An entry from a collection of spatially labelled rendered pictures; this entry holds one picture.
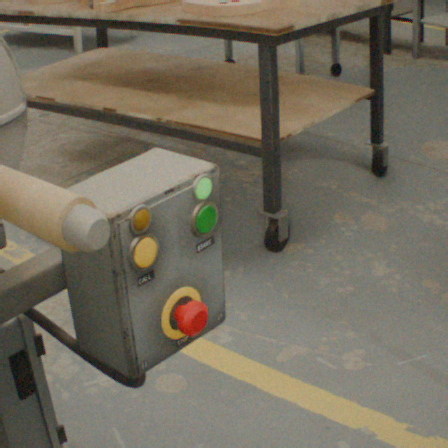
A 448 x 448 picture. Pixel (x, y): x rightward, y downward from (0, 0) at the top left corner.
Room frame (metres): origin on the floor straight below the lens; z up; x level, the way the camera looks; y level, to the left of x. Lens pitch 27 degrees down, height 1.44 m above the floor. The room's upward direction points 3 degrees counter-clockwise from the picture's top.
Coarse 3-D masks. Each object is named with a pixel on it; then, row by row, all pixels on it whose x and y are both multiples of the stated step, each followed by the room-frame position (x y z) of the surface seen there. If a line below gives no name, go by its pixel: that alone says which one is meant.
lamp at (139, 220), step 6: (144, 204) 0.69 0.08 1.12; (138, 210) 0.68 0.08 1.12; (144, 210) 0.69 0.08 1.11; (132, 216) 0.68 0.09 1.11; (138, 216) 0.68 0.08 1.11; (144, 216) 0.68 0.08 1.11; (150, 216) 0.69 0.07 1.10; (132, 222) 0.68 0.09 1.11; (138, 222) 0.68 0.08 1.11; (144, 222) 0.68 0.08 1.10; (132, 228) 0.68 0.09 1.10; (138, 228) 0.68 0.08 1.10; (144, 228) 0.69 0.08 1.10; (138, 234) 0.68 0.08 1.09
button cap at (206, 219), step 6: (204, 210) 0.75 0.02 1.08; (210, 210) 0.75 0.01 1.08; (198, 216) 0.74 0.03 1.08; (204, 216) 0.75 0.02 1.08; (210, 216) 0.75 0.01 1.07; (216, 216) 0.76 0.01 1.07; (198, 222) 0.74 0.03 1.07; (204, 222) 0.75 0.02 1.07; (210, 222) 0.75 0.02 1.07; (198, 228) 0.74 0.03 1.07; (204, 228) 0.75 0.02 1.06; (210, 228) 0.75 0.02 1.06
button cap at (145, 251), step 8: (144, 240) 0.68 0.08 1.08; (152, 240) 0.69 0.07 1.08; (136, 248) 0.68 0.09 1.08; (144, 248) 0.68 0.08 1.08; (152, 248) 0.69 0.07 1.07; (136, 256) 0.67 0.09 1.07; (144, 256) 0.68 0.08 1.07; (152, 256) 0.69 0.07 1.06; (136, 264) 0.67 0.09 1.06; (144, 264) 0.68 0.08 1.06
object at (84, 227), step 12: (72, 216) 0.38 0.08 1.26; (84, 216) 0.37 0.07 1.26; (96, 216) 0.38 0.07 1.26; (72, 228) 0.37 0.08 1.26; (84, 228) 0.37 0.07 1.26; (96, 228) 0.37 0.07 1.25; (108, 228) 0.38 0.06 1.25; (72, 240) 0.37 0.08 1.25; (84, 240) 0.37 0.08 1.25; (96, 240) 0.37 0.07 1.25
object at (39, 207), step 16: (0, 176) 0.43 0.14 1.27; (16, 176) 0.43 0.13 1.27; (0, 192) 0.42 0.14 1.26; (16, 192) 0.41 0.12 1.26; (32, 192) 0.40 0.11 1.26; (48, 192) 0.40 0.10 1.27; (64, 192) 0.40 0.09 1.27; (0, 208) 0.41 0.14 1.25; (16, 208) 0.40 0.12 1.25; (32, 208) 0.39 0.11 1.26; (48, 208) 0.39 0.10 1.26; (64, 208) 0.38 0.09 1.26; (96, 208) 0.40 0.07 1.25; (16, 224) 0.41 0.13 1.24; (32, 224) 0.39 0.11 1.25; (48, 224) 0.38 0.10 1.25; (48, 240) 0.38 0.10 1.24; (64, 240) 0.38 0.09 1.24
